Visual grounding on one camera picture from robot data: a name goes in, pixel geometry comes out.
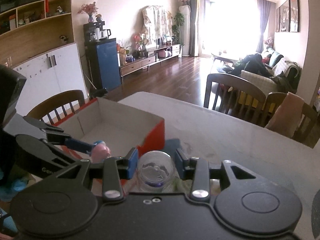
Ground pink figurine toy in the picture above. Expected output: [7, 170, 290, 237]
[90, 140, 111, 163]

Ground dark wooden chair left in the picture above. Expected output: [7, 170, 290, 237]
[27, 89, 85, 125]

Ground dark wooden chair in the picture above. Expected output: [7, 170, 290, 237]
[203, 73, 266, 125]
[27, 89, 85, 125]

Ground red cardboard shoebox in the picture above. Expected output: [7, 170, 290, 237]
[55, 98, 165, 157]

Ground white cupboard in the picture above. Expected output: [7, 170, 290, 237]
[14, 43, 88, 115]

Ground dark wooden chair far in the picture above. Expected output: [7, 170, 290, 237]
[203, 73, 266, 125]

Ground blue cabinet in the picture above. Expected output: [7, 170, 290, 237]
[86, 38, 121, 92]

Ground pink towel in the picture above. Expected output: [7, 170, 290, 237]
[265, 92, 305, 138]

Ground wooden chair with towel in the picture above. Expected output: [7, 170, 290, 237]
[260, 92, 317, 142]

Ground coffee machine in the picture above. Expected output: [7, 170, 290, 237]
[83, 21, 112, 43]

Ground low coffee table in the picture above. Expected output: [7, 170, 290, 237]
[212, 52, 239, 64]

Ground wooden TV console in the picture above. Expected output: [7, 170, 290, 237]
[120, 44, 182, 78]

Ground sofa with clothes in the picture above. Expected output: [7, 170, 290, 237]
[227, 47, 302, 95]

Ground pink flower vase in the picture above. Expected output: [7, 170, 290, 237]
[77, 2, 98, 23]

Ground white air conditioner tower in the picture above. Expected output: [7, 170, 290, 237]
[179, 5, 190, 57]

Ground grey curtain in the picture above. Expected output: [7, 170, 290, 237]
[188, 0, 199, 57]

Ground wooden wall shelf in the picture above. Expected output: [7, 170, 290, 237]
[1, 0, 74, 67]

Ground framed wall pictures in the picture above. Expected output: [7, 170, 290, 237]
[276, 0, 300, 33]

